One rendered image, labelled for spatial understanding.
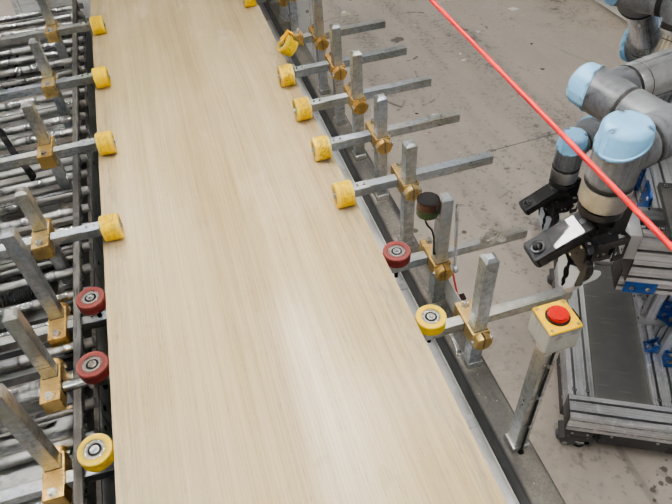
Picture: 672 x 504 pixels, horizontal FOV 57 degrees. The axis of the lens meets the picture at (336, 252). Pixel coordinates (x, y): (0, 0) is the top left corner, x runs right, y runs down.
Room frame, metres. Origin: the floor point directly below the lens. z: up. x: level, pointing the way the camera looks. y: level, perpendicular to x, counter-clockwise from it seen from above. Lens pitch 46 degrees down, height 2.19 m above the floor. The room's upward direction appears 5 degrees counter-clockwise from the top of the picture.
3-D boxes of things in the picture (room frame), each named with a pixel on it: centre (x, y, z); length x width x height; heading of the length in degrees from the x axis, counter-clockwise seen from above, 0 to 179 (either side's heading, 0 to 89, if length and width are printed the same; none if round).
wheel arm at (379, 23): (2.49, -0.11, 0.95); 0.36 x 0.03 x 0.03; 104
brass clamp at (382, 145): (1.72, -0.17, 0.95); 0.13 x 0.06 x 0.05; 14
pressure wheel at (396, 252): (1.22, -0.17, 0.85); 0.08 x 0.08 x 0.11
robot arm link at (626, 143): (0.72, -0.44, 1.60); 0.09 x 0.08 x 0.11; 116
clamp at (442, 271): (1.23, -0.29, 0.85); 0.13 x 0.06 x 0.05; 14
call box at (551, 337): (0.71, -0.42, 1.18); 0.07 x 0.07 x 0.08; 14
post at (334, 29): (2.18, -0.06, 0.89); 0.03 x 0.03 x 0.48; 14
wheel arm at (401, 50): (2.23, -0.10, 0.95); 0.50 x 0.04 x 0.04; 104
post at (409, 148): (1.45, -0.24, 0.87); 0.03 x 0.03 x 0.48; 14
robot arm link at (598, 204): (0.72, -0.43, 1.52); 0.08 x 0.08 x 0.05
